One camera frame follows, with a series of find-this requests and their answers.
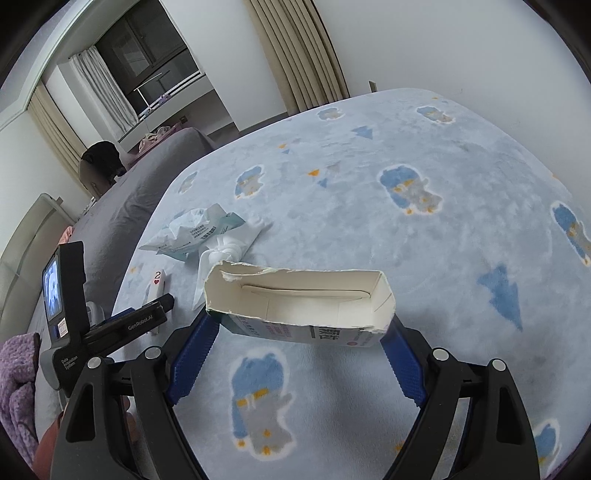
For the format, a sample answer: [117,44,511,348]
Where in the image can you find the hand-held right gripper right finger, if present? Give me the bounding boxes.
[382,316,541,480]

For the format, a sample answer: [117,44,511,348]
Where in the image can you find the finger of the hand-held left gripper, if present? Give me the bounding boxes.
[139,294,175,319]

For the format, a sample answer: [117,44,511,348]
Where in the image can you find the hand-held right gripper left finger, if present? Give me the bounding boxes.
[51,311,221,480]

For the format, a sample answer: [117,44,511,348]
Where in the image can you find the slim white box red hearts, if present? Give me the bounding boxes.
[145,269,170,305]

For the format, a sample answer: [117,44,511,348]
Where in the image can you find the torn white cardboard box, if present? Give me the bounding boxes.
[203,261,397,348]

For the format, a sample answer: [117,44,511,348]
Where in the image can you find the person's left hand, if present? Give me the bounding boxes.
[36,408,63,480]

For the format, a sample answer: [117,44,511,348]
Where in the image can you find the beige upholstered headboard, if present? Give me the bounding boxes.
[0,194,65,342]

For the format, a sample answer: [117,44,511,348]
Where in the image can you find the white teal plastic wrapper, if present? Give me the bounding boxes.
[139,203,247,263]

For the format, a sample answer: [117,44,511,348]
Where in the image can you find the crumpled white tissue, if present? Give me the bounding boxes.
[191,218,273,311]

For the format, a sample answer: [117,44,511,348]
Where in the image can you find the bed with grey sheet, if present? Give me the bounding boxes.
[28,127,218,352]

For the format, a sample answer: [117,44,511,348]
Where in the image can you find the purple fleece blanket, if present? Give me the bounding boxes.
[0,332,44,467]

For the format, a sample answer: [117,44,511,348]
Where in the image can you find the beige chair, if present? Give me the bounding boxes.
[79,154,108,199]

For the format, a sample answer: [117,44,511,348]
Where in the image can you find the light blue printed blanket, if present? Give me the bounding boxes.
[111,88,591,480]

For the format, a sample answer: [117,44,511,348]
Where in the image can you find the black jacket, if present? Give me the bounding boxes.
[83,141,126,183]

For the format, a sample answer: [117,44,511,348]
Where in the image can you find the pink plastic basin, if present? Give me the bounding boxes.
[139,128,175,153]

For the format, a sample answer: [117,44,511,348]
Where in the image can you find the beige curtain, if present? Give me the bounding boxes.
[245,0,349,114]
[28,83,89,162]

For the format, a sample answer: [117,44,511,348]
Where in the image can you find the white desk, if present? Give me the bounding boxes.
[117,90,241,148]

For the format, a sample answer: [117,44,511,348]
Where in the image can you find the white sheer curtain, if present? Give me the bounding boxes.
[68,45,139,139]

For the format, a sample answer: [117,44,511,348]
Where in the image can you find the white desk lamp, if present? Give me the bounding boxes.
[134,71,172,112]

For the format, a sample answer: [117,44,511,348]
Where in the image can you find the dark window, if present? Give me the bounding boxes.
[95,0,201,107]

